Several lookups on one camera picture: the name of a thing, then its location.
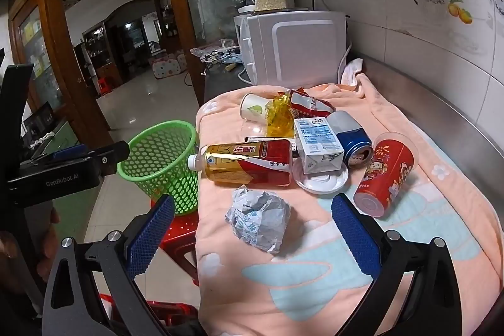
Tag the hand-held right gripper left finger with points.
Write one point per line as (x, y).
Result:
(151, 237)

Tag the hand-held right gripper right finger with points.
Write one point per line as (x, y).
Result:
(354, 237)

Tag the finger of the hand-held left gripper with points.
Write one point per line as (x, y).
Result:
(71, 153)
(114, 157)

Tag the green plastic mesh basket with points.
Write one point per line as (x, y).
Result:
(165, 162)

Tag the white plastic lid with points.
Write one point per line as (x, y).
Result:
(323, 184)

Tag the red paper cup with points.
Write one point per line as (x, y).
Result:
(386, 174)

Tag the blue drink can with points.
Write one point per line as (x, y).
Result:
(350, 139)

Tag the paper ball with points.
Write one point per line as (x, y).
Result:
(256, 218)

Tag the white milk carton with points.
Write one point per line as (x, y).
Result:
(315, 139)

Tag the tea bottle with red label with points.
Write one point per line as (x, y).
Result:
(236, 162)

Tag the red snack bag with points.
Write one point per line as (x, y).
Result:
(311, 105)

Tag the yellow plastic wrapper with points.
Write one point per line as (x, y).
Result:
(279, 115)

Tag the white paper cup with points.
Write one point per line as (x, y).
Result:
(254, 107)

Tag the person's left hand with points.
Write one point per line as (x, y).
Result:
(49, 237)

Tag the peach patterned blanket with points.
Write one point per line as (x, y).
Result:
(315, 281)

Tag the small red stools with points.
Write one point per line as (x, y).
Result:
(105, 84)

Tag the pink dotted play fence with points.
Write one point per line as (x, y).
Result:
(167, 66)

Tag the dark display cabinet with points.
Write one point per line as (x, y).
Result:
(94, 48)

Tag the wooden glass-door cabinet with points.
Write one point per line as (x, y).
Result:
(51, 44)

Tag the white cloth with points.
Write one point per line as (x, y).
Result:
(350, 70)

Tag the white microwave oven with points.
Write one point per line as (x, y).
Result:
(307, 44)

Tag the wooden door frame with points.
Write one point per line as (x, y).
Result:
(177, 5)

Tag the fruit wall sticker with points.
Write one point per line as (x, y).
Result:
(458, 11)

